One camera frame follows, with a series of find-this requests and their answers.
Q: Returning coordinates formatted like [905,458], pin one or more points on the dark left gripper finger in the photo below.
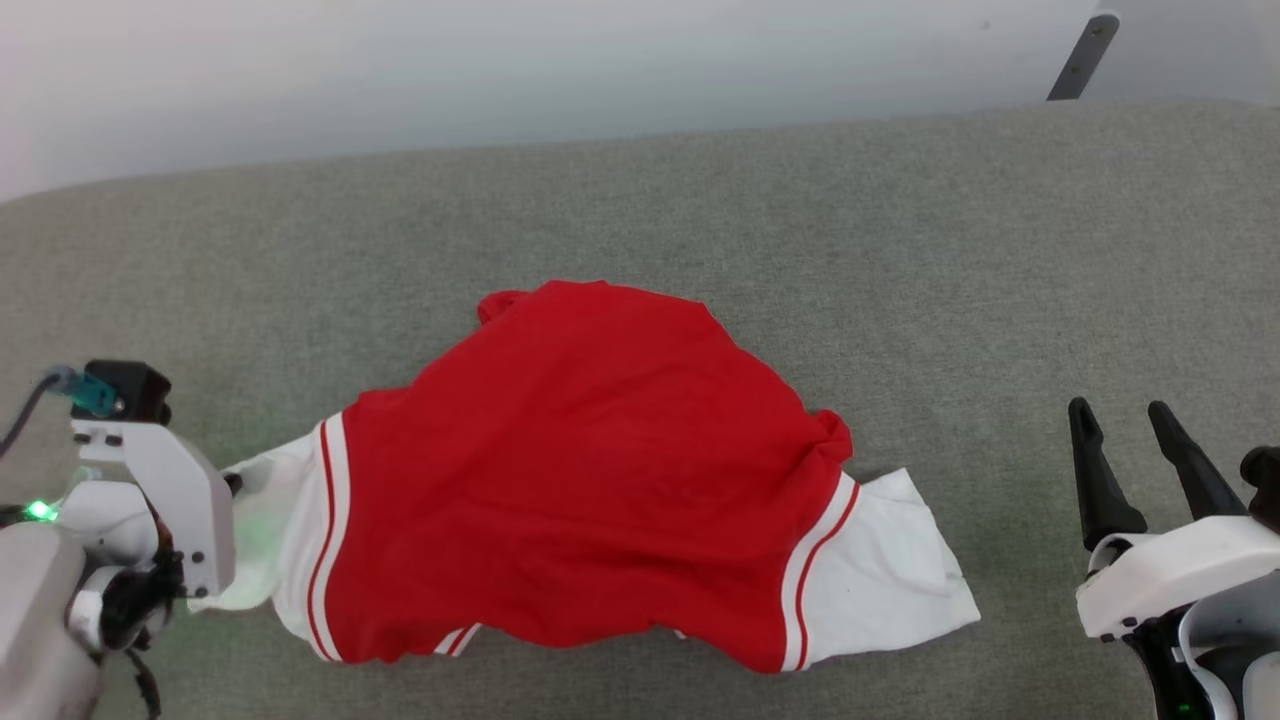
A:
[234,485]

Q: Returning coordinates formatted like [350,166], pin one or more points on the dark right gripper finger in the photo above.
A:
[1200,480]
[1105,490]

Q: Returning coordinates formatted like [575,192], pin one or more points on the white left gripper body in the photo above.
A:
[195,520]

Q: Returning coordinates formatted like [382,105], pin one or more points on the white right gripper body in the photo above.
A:
[1170,575]

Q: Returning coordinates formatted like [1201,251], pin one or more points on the red and white basketball jersey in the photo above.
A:
[600,480]

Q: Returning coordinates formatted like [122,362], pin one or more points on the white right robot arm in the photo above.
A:
[1230,650]

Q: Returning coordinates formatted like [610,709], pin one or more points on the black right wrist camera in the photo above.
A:
[1265,485]

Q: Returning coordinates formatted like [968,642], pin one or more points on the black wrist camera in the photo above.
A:
[135,390]
[1265,485]

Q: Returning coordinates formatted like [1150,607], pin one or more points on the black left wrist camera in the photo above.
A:
[135,390]

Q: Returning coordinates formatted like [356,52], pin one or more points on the dark grey metal bracket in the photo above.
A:
[1083,55]

